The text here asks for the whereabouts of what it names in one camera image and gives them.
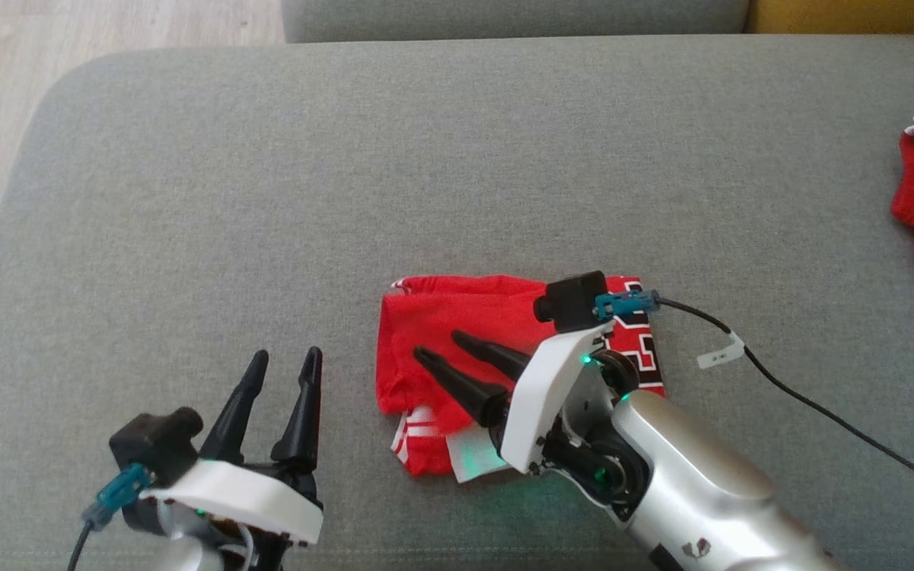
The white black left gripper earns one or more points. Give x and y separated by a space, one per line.
251 492

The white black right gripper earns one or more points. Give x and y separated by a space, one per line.
544 396

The red jersey with white sleeves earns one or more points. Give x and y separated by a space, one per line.
425 317

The large grey sofa seat cushion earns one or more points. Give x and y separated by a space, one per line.
346 159

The small grey sofa seat cushion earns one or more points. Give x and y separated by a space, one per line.
505 20

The large yellow sofa back cushion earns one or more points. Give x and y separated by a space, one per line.
854 14

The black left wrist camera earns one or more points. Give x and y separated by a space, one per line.
155 444

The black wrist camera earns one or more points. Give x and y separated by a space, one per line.
155 444
576 301

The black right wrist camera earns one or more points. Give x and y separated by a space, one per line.
576 301

